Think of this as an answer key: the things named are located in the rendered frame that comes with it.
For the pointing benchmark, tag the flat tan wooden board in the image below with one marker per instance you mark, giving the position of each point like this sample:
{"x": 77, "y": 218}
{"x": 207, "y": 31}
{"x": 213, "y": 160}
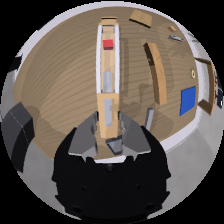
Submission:
{"x": 141, "y": 18}

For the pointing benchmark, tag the blue flat rectangular sheet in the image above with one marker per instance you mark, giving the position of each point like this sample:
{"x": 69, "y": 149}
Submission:
{"x": 187, "y": 100}

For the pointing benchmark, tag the beige roll of masking tape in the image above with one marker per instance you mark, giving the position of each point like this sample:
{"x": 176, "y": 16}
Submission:
{"x": 191, "y": 73}

